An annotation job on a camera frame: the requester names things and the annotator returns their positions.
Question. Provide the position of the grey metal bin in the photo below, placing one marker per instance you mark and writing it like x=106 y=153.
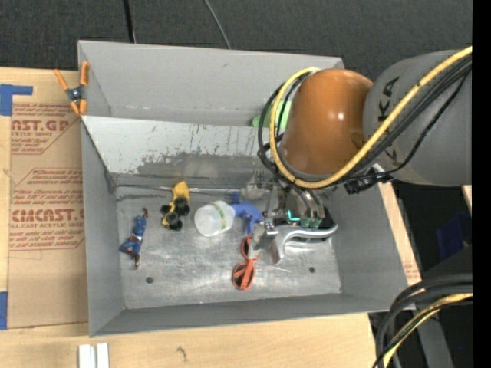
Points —
x=192 y=259

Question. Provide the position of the yellow toy truck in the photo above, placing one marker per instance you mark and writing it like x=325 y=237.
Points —
x=177 y=205

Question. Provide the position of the red sunglasses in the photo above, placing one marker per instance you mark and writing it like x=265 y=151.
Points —
x=245 y=272

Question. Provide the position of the brown cardboard board red print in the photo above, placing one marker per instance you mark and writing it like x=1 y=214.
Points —
x=42 y=244

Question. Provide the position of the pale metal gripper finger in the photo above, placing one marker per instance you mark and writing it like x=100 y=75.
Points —
x=265 y=234
x=258 y=182

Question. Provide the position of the black cylinder on white bracket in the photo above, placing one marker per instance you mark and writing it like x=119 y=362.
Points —
x=360 y=184

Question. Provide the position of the clear spray bottle blue head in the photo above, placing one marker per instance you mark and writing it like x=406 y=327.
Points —
x=213 y=219

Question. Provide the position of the blue toy figure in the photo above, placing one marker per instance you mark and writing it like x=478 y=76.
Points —
x=135 y=236

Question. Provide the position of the light green sponge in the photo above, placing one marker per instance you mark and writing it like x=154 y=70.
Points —
x=282 y=111

